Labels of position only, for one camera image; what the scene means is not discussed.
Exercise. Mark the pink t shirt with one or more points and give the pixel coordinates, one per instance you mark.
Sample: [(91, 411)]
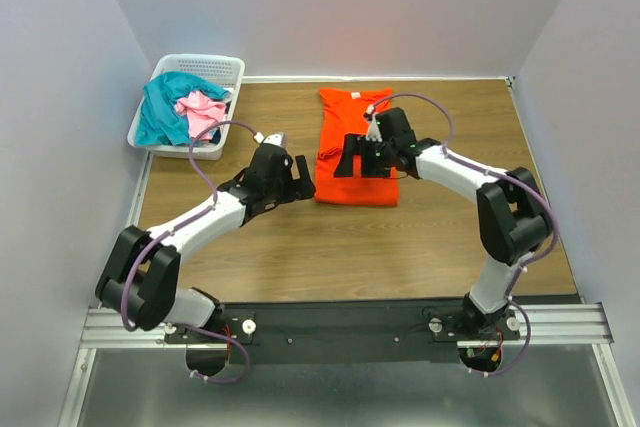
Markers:
[(200, 111)]

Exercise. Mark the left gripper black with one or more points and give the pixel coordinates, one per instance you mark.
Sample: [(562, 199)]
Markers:
[(301, 189)]

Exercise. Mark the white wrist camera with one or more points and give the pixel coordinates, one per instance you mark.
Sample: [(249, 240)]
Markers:
[(278, 139), (373, 133)]

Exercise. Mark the white plastic basket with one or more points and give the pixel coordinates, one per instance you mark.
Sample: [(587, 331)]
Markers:
[(224, 71)]

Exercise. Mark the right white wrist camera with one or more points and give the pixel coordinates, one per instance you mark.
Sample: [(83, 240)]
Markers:
[(373, 133)]

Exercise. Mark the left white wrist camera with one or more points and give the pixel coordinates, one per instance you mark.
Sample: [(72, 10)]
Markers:
[(278, 139)]

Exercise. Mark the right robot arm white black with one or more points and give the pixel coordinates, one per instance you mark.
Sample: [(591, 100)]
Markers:
[(513, 217)]

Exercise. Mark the teal t shirt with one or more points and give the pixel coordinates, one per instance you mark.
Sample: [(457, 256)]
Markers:
[(159, 124)]

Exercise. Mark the orange t shirt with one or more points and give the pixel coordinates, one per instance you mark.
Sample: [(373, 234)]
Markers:
[(344, 114)]

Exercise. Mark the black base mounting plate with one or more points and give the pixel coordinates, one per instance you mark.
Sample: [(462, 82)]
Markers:
[(374, 331)]

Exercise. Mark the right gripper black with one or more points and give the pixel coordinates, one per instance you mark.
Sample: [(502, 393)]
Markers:
[(353, 146)]

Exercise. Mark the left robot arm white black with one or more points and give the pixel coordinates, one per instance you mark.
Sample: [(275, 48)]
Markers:
[(140, 278)]

